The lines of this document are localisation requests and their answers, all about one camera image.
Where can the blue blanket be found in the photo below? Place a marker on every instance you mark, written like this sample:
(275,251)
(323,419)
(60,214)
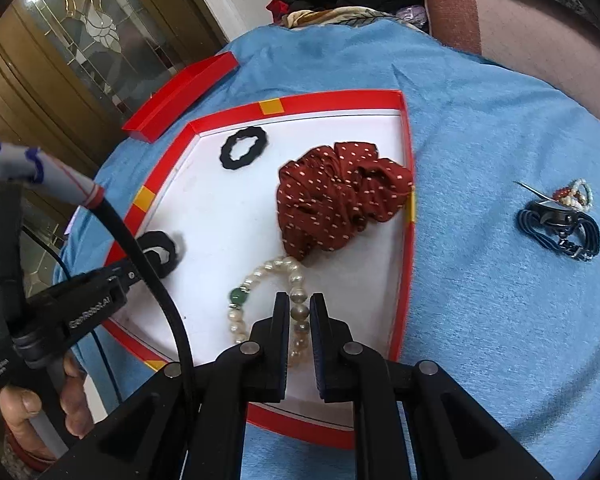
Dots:
(480,310)

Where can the red garment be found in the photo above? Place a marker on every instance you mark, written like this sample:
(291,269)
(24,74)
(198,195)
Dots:
(282,2)

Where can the wooden door with stained glass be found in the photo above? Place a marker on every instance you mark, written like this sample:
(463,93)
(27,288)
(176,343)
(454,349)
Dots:
(80,25)

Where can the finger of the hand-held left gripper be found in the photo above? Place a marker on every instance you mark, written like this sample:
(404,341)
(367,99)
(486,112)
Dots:
(125,274)

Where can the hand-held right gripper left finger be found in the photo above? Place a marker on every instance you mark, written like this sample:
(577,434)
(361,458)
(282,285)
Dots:
(280,345)

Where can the purple cloth item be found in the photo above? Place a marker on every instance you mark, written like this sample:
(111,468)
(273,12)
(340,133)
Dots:
(412,15)

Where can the red jewelry box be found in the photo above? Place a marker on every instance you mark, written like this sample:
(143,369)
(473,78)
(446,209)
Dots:
(215,200)

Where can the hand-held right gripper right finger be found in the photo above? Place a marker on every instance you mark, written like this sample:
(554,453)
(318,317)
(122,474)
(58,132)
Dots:
(318,350)

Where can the beige patterned scarf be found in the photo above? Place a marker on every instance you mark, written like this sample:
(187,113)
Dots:
(330,17)

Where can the person's left hand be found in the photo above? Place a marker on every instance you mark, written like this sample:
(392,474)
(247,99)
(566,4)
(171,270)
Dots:
(75,400)

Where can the silver hair clip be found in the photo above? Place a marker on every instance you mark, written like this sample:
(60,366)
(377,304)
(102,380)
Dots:
(528,189)

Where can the red box lid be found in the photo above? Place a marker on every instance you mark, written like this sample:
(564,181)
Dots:
(180,95)

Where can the dark red dotted scrunchie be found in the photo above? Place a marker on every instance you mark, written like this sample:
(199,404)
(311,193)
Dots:
(330,195)

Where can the pink sofa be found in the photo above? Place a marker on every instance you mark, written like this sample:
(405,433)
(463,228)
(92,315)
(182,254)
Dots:
(520,30)

